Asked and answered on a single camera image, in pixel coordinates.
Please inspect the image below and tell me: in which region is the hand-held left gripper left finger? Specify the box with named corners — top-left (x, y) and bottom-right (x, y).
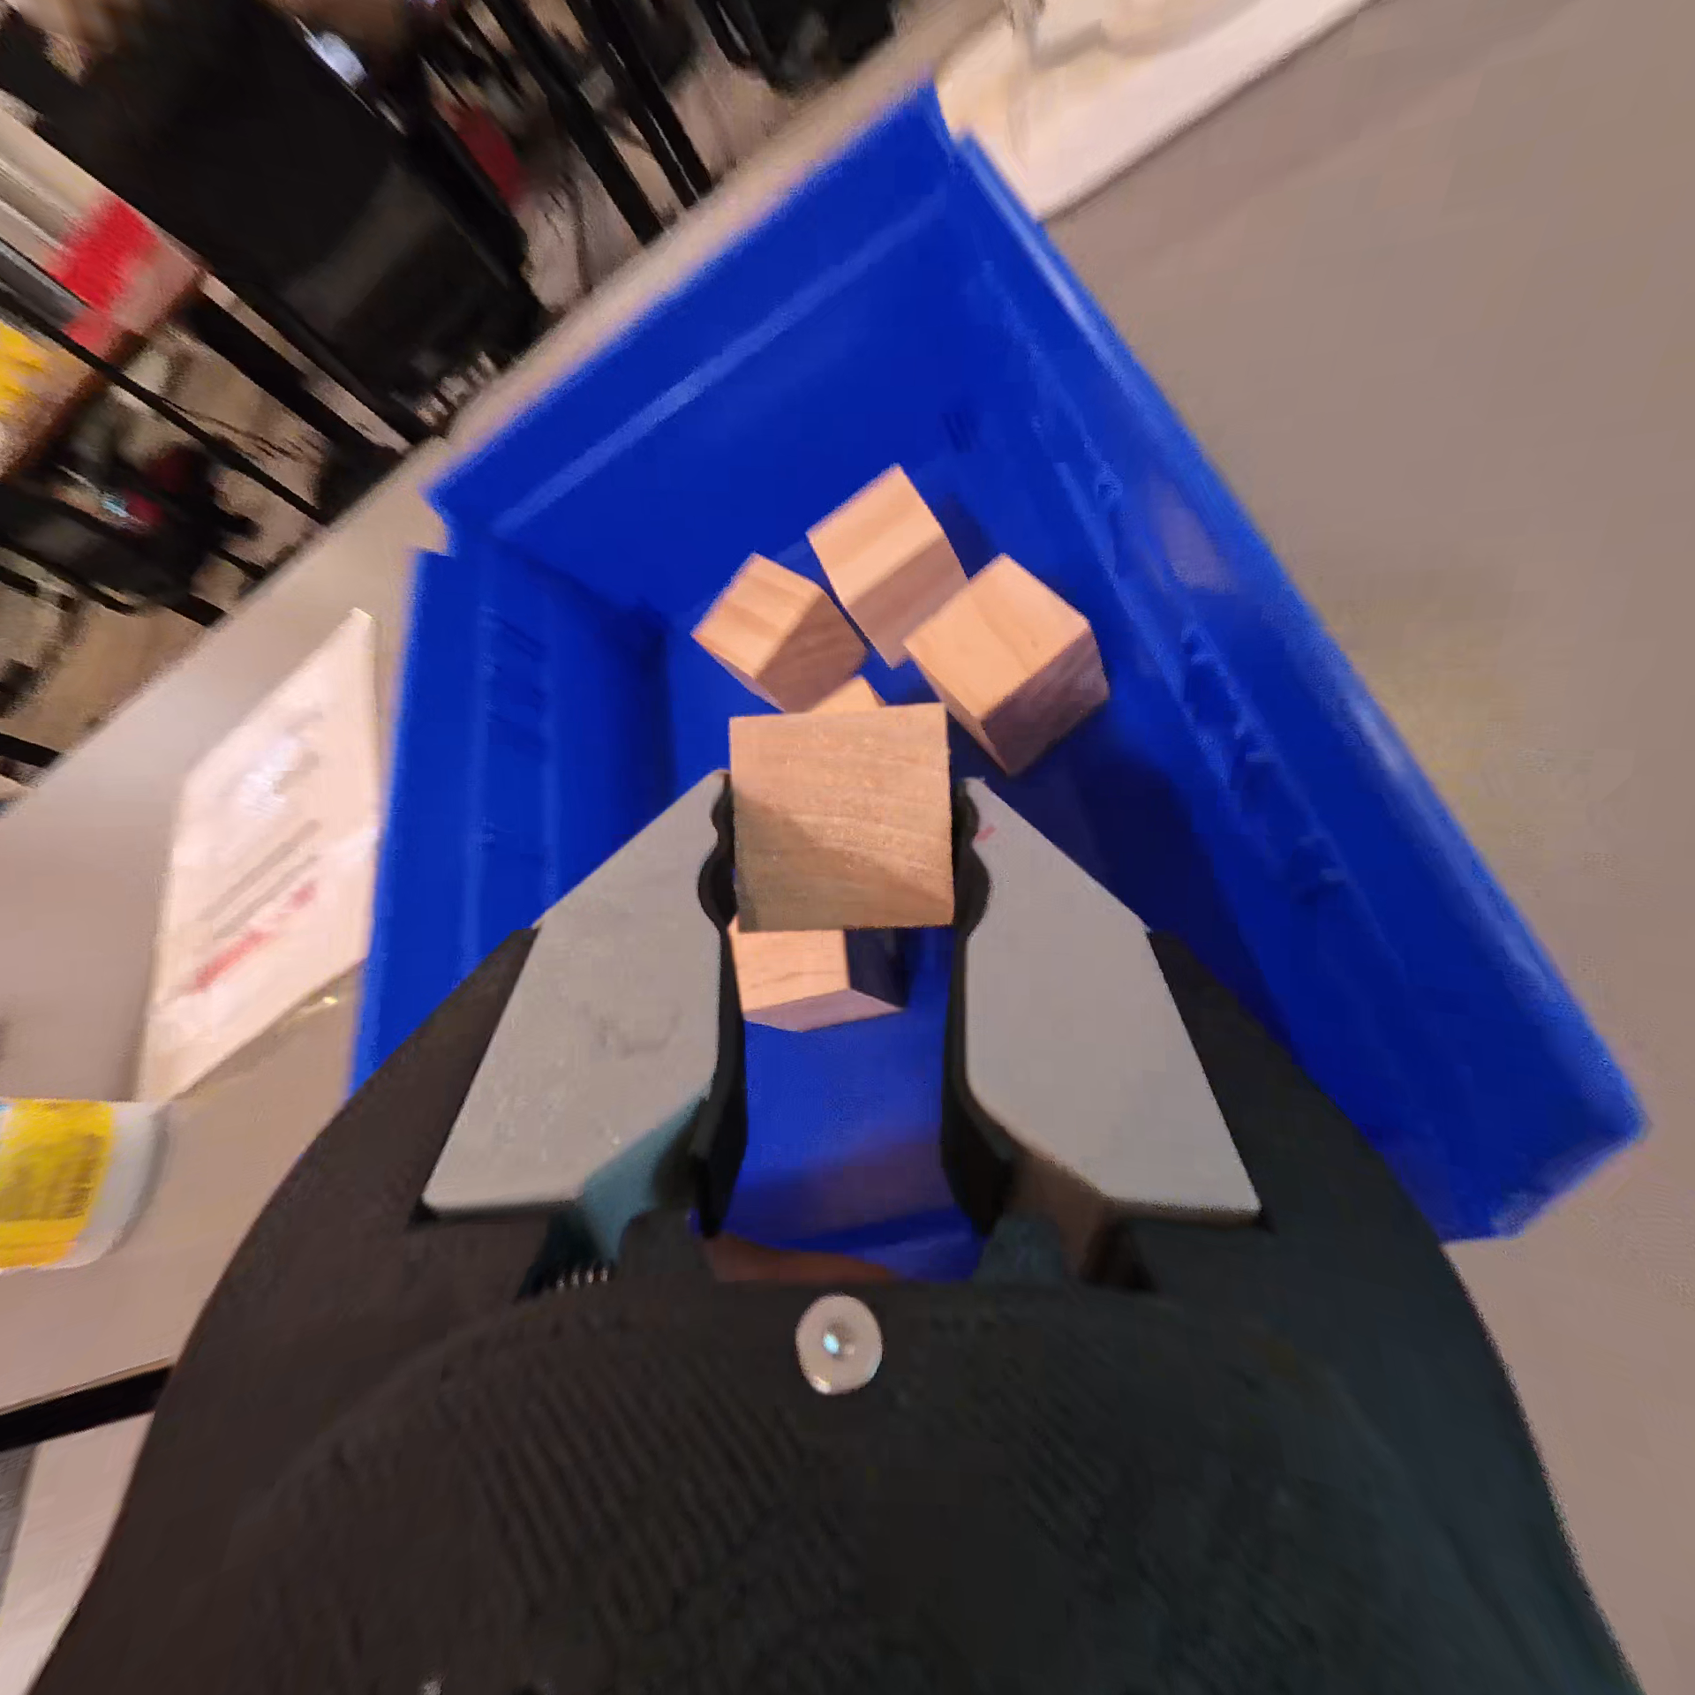
top-left (422, 775), bottom-right (746, 1237)

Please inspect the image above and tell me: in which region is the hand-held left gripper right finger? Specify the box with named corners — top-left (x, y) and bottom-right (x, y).
top-left (940, 780), bottom-right (1264, 1253)

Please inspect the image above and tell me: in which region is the blue plastic bin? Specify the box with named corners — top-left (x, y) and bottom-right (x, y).
top-left (351, 78), bottom-right (1651, 1286)

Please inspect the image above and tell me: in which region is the white paper sheet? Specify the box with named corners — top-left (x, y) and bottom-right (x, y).
top-left (139, 609), bottom-right (386, 1102)

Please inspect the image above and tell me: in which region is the white blue yellow wipes canister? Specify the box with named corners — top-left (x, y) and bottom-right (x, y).
top-left (0, 1095), bottom-right (173, 1273)

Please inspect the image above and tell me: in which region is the red orange object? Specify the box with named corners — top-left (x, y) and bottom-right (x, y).
top-left (53, 197), bottom-right (203, 359)

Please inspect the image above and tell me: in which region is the white stand base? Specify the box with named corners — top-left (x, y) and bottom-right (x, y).
top-left (940, 0), bottom-right (1393, 219)

